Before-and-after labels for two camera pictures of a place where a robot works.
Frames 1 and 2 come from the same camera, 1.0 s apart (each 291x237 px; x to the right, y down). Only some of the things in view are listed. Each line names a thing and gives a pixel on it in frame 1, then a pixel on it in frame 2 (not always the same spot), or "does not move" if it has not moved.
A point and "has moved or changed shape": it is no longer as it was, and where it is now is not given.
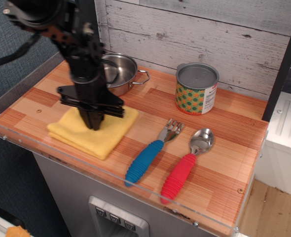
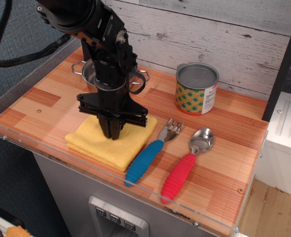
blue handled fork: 148,156 does not move
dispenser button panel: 109,219 does not move
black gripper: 91,93 to 115,102
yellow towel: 69,128 has moved or changed shape
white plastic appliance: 281,162 does not move
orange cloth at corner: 17,231 does not move
